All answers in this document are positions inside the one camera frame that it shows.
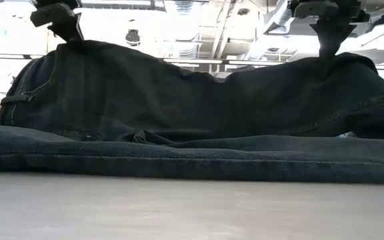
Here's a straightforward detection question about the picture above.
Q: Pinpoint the black round ceiling fixture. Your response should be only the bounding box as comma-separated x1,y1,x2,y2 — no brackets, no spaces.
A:
125,29,142,47

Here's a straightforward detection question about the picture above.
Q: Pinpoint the silver ceiling air duct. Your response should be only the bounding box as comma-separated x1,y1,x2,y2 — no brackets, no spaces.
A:
170,0,201,60

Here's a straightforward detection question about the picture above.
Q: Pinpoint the black garment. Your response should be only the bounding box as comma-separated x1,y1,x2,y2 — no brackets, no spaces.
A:
0,39,384,185

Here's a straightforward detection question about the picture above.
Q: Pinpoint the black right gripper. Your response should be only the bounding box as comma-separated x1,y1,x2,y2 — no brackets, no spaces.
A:
287,0,372,61

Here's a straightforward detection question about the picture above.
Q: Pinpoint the ceiling light strip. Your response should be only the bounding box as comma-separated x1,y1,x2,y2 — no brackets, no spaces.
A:
228,59,384,71
0,53,225,67

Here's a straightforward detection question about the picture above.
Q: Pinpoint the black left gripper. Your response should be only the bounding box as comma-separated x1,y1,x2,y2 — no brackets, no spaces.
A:
30,0,85,43

